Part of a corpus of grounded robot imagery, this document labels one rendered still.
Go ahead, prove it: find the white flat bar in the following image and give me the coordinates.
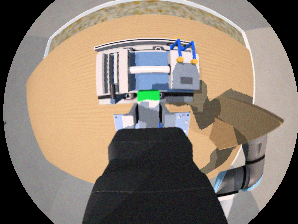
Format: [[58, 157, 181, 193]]
[[114, 53, 119, 93]]

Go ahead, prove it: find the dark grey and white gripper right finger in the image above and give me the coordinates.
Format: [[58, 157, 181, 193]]
[[159, 102, 176, 127]]

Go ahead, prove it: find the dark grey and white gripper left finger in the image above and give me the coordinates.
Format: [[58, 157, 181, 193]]
[[122, 103, 139, 128]]

